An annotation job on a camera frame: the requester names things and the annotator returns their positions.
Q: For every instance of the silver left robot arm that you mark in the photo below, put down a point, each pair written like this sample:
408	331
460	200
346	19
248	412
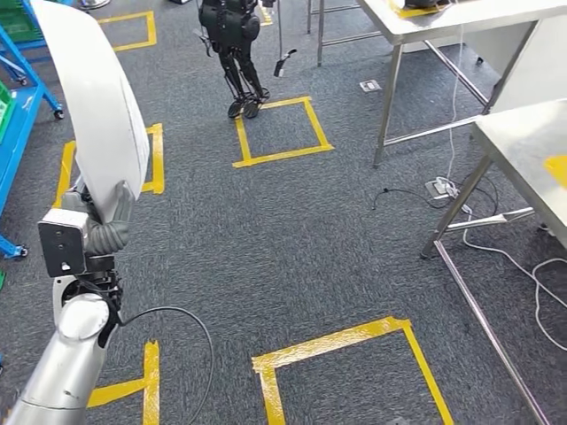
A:
66	363

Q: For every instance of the yellow floor tape square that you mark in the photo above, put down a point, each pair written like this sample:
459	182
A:
283	157
332	340

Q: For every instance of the steel workbench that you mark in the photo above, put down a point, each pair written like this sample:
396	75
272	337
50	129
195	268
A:
518	152

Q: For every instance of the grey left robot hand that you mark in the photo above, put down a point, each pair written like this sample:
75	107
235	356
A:
124	205

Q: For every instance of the green plastic crate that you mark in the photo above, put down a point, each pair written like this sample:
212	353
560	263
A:
13	20
5	111

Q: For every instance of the floor socket plate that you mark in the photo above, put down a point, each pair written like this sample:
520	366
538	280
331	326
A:
370	85

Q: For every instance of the blue metal shelf rack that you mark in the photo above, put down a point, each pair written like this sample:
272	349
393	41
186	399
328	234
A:
24	129
33	73

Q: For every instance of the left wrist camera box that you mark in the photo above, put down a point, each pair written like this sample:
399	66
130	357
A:
62	249

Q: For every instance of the black humanoid robot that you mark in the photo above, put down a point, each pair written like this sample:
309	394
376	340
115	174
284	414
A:
230	35

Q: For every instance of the white curved car trim part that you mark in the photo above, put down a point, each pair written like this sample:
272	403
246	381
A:
97	105

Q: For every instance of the steel table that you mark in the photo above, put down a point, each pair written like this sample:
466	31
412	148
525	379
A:
320	35
442	23

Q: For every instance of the white board panel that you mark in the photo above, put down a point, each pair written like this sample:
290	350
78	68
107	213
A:
531	70

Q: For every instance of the yellow floor tape strip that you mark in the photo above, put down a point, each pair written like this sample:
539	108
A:
266	16

